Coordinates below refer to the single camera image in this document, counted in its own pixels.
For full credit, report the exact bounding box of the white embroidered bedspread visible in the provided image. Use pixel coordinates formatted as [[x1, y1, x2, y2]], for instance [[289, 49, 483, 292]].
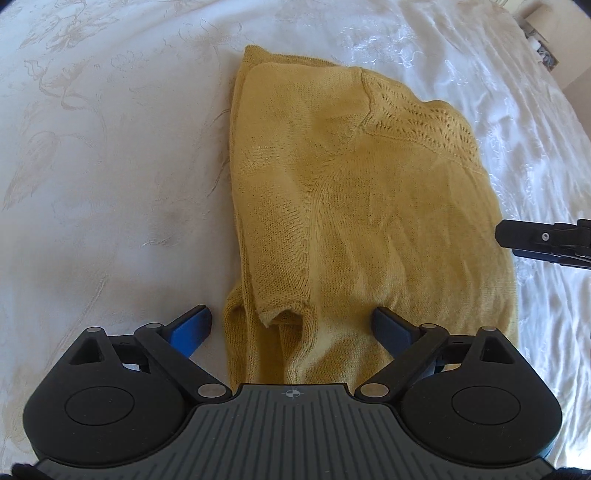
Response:
[[0, 0, 591, 464]]

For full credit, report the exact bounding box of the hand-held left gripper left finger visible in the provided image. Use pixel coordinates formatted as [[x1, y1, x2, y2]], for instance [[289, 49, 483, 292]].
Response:
[[67, 304, 234, 400]]

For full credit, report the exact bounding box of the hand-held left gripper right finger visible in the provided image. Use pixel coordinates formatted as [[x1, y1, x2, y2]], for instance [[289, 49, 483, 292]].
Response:
[[353, 306, 523, 400]]

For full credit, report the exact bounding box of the yellow knitted sweater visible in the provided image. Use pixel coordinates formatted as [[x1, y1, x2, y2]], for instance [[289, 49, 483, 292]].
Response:
[[222, 44, 519, 385]]

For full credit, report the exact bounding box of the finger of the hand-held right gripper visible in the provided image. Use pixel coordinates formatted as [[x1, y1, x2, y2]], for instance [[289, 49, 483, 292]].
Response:
[[510, 249, 591, 270], [494, 220, 591, 257]]

